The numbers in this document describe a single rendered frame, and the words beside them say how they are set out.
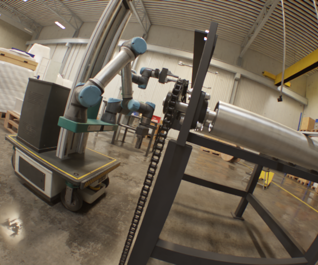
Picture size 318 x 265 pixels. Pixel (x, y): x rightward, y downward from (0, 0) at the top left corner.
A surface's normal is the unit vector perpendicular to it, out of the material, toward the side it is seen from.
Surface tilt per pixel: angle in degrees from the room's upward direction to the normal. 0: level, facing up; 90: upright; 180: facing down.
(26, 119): 90
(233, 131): 121
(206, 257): 0
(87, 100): 97
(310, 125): 90
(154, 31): 90
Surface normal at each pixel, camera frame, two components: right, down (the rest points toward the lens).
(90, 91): 0.56, 0.35
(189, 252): 0.29, -0.95
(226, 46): -0.17, 0.01
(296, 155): -0.29, 0.51
